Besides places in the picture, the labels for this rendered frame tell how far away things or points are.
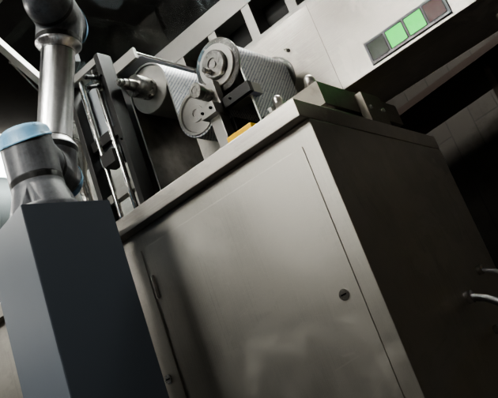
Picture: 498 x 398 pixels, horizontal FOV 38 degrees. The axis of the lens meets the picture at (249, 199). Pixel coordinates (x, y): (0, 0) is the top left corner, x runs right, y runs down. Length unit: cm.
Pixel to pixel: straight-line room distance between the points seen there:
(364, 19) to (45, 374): 127
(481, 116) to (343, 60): 168
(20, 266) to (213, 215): 40
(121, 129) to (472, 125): 216
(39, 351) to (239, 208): 48
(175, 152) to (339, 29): 59
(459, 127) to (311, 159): 239
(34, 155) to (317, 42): 94
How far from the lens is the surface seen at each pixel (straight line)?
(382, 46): 205
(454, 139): 377
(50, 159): 163
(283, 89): 201
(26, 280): 150
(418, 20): 202
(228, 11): 241
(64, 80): 186
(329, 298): 139
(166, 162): 211
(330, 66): 213
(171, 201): 160
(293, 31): 223
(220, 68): 191
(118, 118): 199
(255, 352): 150
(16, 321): 156
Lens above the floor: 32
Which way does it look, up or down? 18 degrees up
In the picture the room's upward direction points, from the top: 20 degrees counter-clockwise
